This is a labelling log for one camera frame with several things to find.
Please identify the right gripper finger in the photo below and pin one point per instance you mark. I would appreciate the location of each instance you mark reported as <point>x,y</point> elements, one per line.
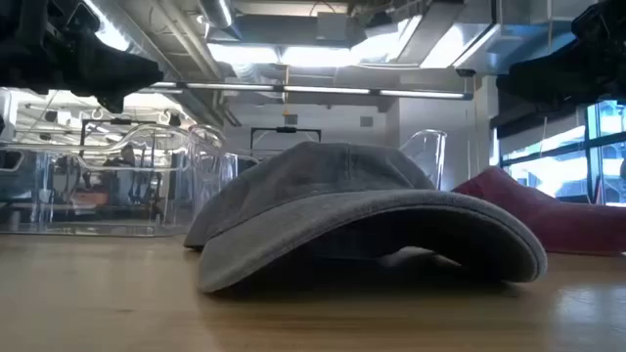
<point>543,80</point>

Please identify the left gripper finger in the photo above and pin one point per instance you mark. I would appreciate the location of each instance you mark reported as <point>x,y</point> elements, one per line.
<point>110,102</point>
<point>122,73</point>

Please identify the maroon baseball cap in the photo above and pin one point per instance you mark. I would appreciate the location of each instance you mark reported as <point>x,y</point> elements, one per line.
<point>562,220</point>

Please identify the person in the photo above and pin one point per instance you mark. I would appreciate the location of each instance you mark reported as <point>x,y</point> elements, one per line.
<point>128,154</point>

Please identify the clear plastic bin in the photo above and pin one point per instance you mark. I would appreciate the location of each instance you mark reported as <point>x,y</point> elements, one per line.
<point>98,163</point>
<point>428,156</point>

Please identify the long ceiling light bar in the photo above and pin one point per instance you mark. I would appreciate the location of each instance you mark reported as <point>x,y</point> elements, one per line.
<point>323,90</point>

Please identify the grey baseball cap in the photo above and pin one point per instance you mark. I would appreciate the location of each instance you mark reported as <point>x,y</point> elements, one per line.
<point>318,220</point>

